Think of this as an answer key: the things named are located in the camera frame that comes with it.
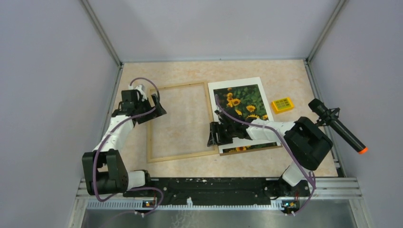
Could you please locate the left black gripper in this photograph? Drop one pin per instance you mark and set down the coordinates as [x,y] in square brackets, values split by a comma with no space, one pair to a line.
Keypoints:
[159,111]

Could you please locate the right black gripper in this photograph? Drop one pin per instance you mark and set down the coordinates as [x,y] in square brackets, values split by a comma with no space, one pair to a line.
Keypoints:
[215,127]

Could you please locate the white matted sunflower photo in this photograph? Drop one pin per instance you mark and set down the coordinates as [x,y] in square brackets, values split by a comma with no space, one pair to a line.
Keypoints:
[242,101]

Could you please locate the light wooden picture frame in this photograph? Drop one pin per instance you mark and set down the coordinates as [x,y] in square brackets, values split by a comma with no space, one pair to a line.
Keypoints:
[151,126]

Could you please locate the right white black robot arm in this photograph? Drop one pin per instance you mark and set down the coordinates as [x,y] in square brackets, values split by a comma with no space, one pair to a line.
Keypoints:
[303,140]

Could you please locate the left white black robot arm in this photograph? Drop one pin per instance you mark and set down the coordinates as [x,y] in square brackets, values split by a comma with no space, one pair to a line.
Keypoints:
[104,169]

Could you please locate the yellow calculator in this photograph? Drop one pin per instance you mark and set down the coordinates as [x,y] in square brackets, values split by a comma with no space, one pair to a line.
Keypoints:
[282,105]

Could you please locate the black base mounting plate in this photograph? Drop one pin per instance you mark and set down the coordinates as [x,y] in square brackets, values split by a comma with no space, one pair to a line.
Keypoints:
[221,191]

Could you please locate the black microphone orange tip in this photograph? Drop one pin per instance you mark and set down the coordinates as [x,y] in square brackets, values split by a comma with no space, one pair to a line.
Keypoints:
[316,105]

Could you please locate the black microphone tripod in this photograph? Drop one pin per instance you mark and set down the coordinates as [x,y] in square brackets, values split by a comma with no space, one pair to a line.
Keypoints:
[325,118]

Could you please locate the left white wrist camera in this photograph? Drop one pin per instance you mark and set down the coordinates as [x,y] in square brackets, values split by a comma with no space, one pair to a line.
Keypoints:
[139,92]

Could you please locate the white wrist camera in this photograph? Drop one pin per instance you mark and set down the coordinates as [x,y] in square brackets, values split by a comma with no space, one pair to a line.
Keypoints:
[139,92]
[218,113]

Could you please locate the brown frame backing board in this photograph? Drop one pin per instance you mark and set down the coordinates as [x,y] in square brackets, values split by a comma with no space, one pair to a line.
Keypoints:
[249,148]

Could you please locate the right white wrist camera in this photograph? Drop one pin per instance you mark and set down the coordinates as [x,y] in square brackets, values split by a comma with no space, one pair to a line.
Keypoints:
[218,113]

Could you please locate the white toothed cable rail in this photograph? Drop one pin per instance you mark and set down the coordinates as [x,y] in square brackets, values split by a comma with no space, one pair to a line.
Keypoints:
[140,204]

